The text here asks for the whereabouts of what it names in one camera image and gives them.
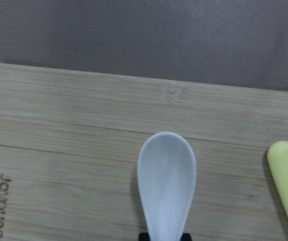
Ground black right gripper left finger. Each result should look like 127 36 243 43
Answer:
138 232 150 241

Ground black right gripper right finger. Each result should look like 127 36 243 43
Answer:
180 233 191 241

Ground white ceramic spoon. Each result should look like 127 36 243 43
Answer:
137 132 197 240

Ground bamboo cutting board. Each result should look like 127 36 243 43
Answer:
0 63 288 240

